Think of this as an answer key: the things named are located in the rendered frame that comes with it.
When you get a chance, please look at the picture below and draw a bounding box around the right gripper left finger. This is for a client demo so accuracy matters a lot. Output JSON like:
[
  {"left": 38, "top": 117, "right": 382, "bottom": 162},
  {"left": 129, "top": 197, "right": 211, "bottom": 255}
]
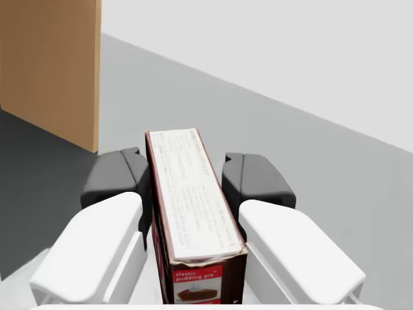
[{"left": 29, "top": 147, "right": 153, "bottom": 305}]

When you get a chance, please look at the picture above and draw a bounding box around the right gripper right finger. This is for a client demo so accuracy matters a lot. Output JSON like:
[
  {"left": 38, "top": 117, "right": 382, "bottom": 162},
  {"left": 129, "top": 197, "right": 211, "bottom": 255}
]
[{"left": 221, "top": 152, "right": 367, "bottom": 305}]

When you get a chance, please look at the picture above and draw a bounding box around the brown and white carton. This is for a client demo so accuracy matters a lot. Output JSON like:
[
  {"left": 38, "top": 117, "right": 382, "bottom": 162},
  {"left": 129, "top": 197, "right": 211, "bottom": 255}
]
[{"left": 145, "top": 128, "right": 248, "bottom": 305}]

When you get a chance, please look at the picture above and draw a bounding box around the tall board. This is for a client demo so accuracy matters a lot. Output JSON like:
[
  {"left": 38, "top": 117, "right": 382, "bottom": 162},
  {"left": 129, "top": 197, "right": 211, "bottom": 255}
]
[{"left": 0, "top": 0, "right": 102, "bottom": 154}]

